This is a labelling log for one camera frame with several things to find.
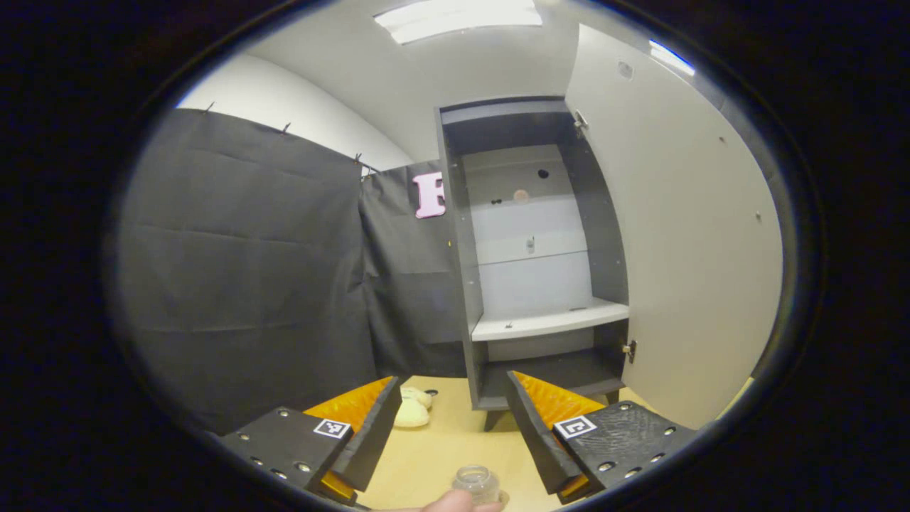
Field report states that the white cabinet shelf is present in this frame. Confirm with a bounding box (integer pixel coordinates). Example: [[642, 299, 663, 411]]
[[471, 298, 631, 343]]

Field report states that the pale yellow soft toy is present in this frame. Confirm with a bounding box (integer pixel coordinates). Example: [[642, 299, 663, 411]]
[[392, 385, 434, 429]]

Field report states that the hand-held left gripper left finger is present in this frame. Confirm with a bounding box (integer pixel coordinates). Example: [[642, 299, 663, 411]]
[[220, 375, 405, 508]]

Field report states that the dark grey cabinet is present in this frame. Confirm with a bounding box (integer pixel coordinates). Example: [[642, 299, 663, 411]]
[[434, 96, 637, 432]]

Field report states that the large ceiling light panel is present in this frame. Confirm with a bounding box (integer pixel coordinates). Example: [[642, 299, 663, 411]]
[[374, 0, 543, 46]]

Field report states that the white cabinet door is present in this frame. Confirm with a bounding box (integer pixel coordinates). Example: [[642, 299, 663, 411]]
[[565, 23, 784, 430]]

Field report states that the clear plastic bottle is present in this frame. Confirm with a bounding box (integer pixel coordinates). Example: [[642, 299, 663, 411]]
[[452, 465, 501, 507]]

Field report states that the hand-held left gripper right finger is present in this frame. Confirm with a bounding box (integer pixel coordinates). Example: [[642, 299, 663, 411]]
[[505, 370, 697, 506]]

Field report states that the black backdrop cloth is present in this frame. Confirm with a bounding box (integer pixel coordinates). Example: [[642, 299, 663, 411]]
[[114, 108, 470, 436]]

